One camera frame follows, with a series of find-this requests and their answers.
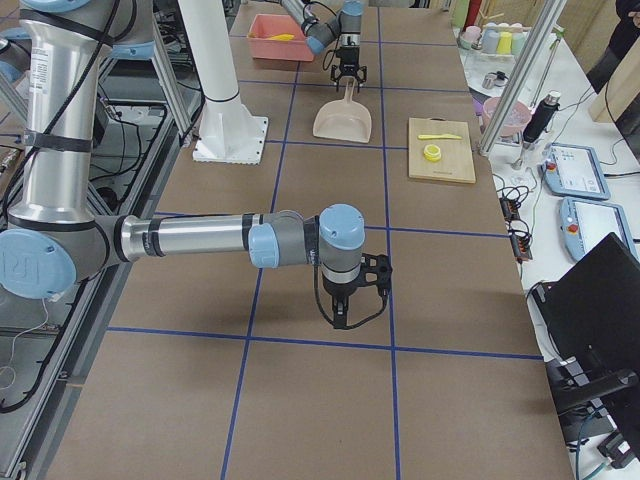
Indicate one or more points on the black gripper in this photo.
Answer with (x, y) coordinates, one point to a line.
(349, 56)
(336, 291)

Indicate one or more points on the beige plastic dustpan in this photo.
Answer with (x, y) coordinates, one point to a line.
(344, 119)

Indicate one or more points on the pink plastic bin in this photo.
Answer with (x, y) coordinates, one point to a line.
(273, 24)

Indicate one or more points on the yellow plastic toy knife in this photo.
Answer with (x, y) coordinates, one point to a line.
(443, 136)

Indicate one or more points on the yellow toy lemon slices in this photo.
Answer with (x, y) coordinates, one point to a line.
(432, 153)

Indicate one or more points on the wooden cutting board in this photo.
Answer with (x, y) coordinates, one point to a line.
(456, 165)

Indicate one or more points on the pastel cup set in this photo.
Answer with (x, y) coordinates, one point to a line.
(501, 39)

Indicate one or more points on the black power strip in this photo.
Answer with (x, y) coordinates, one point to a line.
(518, 230)

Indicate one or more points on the black water bottle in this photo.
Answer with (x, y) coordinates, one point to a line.
(541, 117)

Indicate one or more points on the left blue teach pendant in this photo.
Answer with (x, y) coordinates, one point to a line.
(572, 170)

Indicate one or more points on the blue teach pendant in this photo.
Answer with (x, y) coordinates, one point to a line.
(572, 170)
(584, 223)

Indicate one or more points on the black monitor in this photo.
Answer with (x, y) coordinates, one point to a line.
(592, 315)

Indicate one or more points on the right blue teach pendant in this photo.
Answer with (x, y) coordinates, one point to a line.
(584, 223)

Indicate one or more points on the aluminium frame post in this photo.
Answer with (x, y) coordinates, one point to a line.
(537, 38)

